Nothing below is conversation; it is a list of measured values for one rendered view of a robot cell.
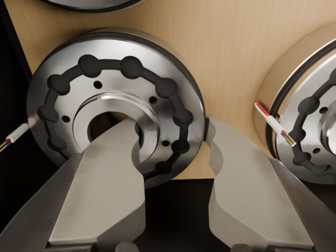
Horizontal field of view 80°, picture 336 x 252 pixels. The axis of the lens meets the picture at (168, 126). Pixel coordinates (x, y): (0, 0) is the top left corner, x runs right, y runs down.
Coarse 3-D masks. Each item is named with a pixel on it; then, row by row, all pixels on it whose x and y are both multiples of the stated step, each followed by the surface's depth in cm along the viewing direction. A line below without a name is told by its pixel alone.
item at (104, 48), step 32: (64, 64) 10; (96, 64) 10; (128, 64) 10; (160, 64) 10; (32, 96) 11; (64, 96) 11; (160, 96) 11; (192, 96) 11; (32, 128) 12; (64, 128) 12; (160, 128) 12; (192, 128) 12; (64, 160) 13; (160, 160) 13
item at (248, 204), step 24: (216, 120) 12; (216, 144) 10; (240, 144) 10; (216, 168) 10; (240, 168) 8; (264, 168) 8; (216, 192) 7; (240, 192) 7; (264, 192) 7; (216, 216) 7; (240, 216) 6; (264, 216) 6; (288, 216) 6; (240, 240) 7; (264, 240) 6; (288, 240) 6
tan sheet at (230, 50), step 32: (32, 0) 11; (160, 0) 11; (192, 0) 11; (224, 0) 11; (256, 0) 11; (288, 0) 11; (320, 0) 11; (32, 32) 12; (64, 32) 12; (160, 32) 12; (192, 32) 12; (224, 32) 12; (256, 32) 12; (288, 32) 12; (32, 64) 13; (192, 64) 13; (224, 64) 13; (256, 64) 13; (224, 96) 14; (192, 160) 17
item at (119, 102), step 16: (96, 96) 10; (112, 96) 10; (128, 96) 10; (80, 112) 10; (96, 112) 10; (128, 112) 11; (144, 112) 11; (80, 128) 11; (144, 128) 11; (80, 144) 12; (144, 144) 12; (144, 160) 12
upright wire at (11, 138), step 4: (24, 124) 12; (28, 124) 12; (16, 128) 11; (20, 128) 11; (24, 128) 12; (12, 132) 11; (16, 132) 11; (20, 132) 11; (8, 136) 11; (12, 136) 11; (16, 136) 11; (8, 140) 10; (12, 140) 11; (8, 144) 10
